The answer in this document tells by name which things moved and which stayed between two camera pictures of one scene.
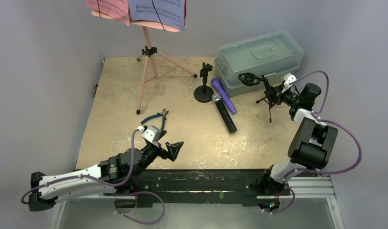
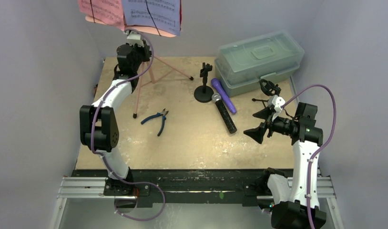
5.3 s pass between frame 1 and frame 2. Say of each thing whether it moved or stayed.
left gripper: moved
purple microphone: stayed
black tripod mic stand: moved
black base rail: stayed
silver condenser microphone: stayed
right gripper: moved
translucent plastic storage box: stayed
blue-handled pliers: stayed
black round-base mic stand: stayed
